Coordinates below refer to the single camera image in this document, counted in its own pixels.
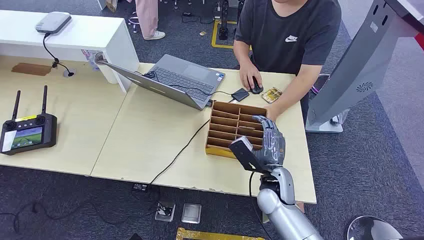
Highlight person's right hand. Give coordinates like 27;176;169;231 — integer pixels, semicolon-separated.
239;61;263;91

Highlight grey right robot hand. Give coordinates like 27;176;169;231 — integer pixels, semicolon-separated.
251;114;287;173

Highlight black computer mouse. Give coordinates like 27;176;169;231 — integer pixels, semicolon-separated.
249;76;265;95

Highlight gold card pack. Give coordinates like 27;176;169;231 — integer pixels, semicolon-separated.
260;86;283;105

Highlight cardboard divided card box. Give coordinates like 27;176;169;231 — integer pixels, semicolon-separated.
204;100;269;160

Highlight person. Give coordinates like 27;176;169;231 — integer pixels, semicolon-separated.
232;0;343;122

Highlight standing person's legs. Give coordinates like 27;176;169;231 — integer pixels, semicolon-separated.
134;0;167;41

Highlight small black flat device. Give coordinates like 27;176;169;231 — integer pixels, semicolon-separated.
230;87;251;103

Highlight black equipment stand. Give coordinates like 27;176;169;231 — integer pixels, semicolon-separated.
217;0;231;41

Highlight grey open laptop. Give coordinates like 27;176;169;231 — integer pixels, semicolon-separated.
96;53;226;112

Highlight silver floor plate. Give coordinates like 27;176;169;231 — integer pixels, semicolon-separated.
180;202;203;225

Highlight yellow floor tape strip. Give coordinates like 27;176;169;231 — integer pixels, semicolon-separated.
175;227;266;240

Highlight grey kiosk stand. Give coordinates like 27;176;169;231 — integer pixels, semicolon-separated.
304;0;424;134

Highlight open floor socket box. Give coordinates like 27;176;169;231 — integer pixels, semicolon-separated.
154;200;176;223

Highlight round silver stool base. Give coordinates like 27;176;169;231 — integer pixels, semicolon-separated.
346;215;404;240

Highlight white desk shelf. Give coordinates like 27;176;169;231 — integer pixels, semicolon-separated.
0;9;141;94

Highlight grey flat router box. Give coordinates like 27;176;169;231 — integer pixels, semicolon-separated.
35;11;72;35

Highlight brown cardboard piece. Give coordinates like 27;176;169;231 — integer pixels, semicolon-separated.
11;62;53;77

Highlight black remote controller with antennas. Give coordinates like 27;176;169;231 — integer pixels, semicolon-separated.
0;85;58;156

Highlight wrist camera box with bracket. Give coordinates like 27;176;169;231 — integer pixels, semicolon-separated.
228;135;265;173

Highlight long black table cable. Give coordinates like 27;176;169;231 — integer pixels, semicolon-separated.
148;119;211;186

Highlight black router cable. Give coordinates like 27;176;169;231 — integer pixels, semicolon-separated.
42;32;75;78

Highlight black floor cable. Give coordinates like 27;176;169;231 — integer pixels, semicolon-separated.
0;198;157;234

